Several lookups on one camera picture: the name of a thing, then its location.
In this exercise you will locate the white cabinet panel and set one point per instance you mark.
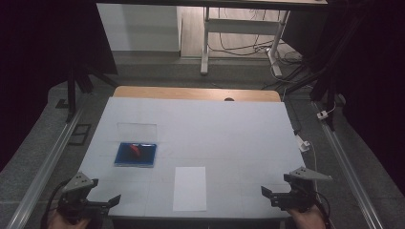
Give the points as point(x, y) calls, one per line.
point(138, 27)

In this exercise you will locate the person's left hand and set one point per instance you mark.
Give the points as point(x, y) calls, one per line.
point(60, 223)

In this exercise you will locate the black metal stand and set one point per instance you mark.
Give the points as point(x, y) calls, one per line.
point(324, 86)
point(71, 95)

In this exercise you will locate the red stamp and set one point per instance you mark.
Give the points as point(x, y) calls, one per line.
point(136, 150)

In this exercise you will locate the person's right hand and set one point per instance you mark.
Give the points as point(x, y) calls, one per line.
point(307, 221)

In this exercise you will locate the blue ink pad box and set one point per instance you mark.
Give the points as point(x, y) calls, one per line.
point(125, 157)

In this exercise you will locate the white table cover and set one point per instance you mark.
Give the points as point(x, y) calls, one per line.
point(223, 133)

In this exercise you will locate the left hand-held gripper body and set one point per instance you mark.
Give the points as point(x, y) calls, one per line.
point(74, 198)

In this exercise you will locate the white plug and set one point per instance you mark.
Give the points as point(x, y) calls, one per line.
point(322, 114)

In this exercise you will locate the white desk frame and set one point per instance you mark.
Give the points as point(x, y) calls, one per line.
point(242, 27)

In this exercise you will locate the aluminium rail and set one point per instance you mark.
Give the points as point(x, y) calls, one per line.
point(347, 171)
point(44, 168)

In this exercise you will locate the white power adapter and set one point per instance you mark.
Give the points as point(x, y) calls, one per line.
point(303, 145)

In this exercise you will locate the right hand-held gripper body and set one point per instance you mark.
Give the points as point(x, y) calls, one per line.
point(296, 197)

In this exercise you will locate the white paper sheet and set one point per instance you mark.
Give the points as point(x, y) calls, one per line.
point(189, 191)

